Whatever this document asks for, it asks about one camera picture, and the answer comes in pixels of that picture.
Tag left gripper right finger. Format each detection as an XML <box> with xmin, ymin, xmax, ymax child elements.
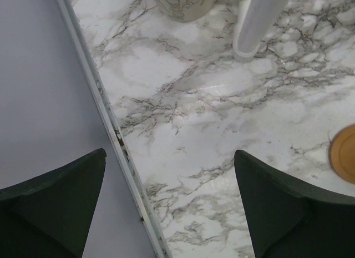
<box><xmin>234</xmin><ymin>150</ymin><xmax>354</xmax><ymax>257</ymax></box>

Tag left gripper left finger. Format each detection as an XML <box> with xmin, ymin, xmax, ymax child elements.
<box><xmin>1</xmin><ymin>148</ymin><xmax>107</xmax><ymax>257</ymax></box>

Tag wooden coaster near edge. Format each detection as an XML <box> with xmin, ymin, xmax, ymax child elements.
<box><xmin>328</xmin><ymin>124</ymin><xmax>354</xmax><ymax>184</ymax></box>

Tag green ceramic mug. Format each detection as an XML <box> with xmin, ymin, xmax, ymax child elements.
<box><xmin>154</xmin><ymin>0</ymin><xmax>216</xmax><ymax>22</ymax></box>

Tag white pvc frame left pole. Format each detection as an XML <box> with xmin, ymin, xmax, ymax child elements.
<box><xmin>232</xmin><ymin>0</ymin><xmax>289</xmax><ymax>63</ymax></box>

